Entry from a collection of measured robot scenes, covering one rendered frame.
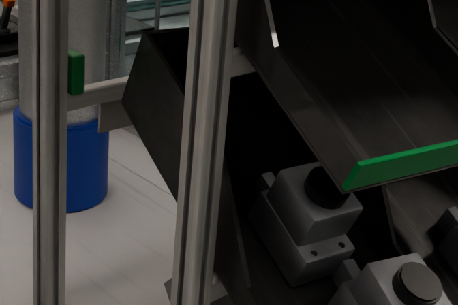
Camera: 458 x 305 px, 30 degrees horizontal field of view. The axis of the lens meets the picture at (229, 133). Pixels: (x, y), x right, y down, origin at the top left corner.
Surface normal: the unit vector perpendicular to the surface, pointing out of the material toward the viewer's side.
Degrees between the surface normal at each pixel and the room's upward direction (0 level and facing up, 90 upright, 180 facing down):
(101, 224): 0
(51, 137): 90
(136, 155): 0
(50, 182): 90
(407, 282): 25
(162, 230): 0
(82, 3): 90
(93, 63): 90
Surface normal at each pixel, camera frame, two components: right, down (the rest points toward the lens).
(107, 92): 0.68, 0.34
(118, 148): 0.08, -0.92
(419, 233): 0.31, -0.68
